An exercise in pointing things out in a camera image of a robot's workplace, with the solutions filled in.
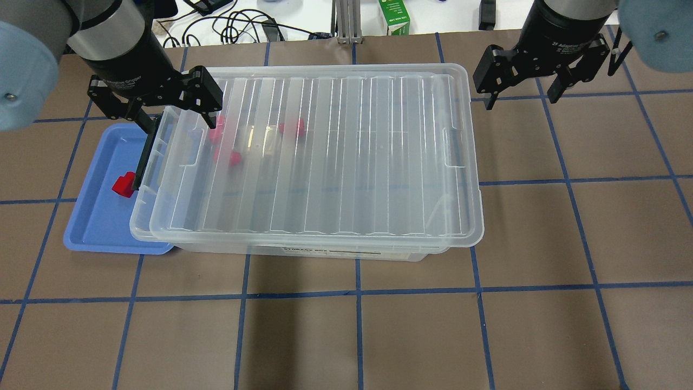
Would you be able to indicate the aluminium frame post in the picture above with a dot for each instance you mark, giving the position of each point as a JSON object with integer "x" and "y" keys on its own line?
{"x": 346, "y": 22}

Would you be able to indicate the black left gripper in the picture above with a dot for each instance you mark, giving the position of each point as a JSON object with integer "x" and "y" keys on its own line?
{"x": 125, "y": 66}

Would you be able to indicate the red block in box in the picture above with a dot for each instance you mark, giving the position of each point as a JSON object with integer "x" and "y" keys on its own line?
{"x": 215, "y": 135}
{"x": 235, "y": 158}
{"x": 296, "y": 130}

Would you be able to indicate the clear plastic storage box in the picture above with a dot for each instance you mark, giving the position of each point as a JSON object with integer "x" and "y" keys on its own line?
{"x": 162, "y": 206}

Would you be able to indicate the red block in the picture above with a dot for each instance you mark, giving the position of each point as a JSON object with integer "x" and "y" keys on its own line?
{"x": 235, "y": 158}
{"x": 215, "y": 135}
{"x": 296, "y": 130}
{"x": 123, "y": 185}

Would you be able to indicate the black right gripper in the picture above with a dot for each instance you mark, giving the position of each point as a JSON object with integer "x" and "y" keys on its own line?
{"x": 557, "y": 33}

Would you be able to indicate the clear plastic box lid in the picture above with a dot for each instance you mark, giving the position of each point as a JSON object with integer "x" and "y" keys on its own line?
{"x": 319, "y": 154}

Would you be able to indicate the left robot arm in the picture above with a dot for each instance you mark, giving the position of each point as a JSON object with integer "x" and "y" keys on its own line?
{"x": 35, "y": 35}

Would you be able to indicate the green white carton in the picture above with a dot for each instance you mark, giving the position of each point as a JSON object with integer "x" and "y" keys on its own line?
{"x": 394, "y": 17}

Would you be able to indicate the blue plastic tray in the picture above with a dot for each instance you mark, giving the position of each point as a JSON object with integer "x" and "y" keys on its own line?
{"x": 100, "y": 218}

